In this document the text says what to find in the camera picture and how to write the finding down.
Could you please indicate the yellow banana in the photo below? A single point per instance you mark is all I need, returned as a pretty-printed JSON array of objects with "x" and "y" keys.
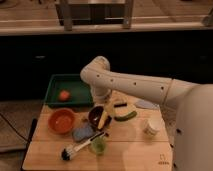
[{"x": 102, "y": 120}]

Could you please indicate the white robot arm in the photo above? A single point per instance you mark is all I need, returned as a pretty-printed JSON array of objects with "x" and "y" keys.
[{"x": 193, "y": 103}]

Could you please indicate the purple bowl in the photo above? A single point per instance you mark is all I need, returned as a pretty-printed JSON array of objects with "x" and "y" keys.
[{"x": 95, "y": 116}]

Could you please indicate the orange bowl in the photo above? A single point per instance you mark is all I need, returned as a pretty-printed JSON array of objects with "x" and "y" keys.
[{"x": 61, "y": 121}]

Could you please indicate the green plastic tray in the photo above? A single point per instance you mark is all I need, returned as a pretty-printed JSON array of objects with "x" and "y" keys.
[{"x": 80, "y": 95}]

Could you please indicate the green cucumber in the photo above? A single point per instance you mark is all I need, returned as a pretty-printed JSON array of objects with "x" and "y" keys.
[{"x": 126, "y": 117}]

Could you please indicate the orange round fruit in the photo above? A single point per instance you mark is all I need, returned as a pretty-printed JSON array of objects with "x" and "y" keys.
[{"x": 64, "y": 95}]

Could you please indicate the blue sponge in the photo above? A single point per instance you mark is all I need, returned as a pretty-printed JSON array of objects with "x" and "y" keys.
[{"x": 82, "y": 133}]

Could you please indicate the green cup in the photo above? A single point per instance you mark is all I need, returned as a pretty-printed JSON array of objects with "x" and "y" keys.
[{"x": 98, "y": 146}]

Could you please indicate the white cup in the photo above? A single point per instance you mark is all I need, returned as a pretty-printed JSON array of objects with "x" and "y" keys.
[{"x": 152, "y": 126}]

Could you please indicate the black and white dish brush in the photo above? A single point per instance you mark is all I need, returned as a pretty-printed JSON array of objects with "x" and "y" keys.
[{"x": 70, "y": 151}]

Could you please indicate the metal frame stand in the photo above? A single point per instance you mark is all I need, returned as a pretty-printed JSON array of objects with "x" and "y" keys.
[{"x": 94, "y": 12}]

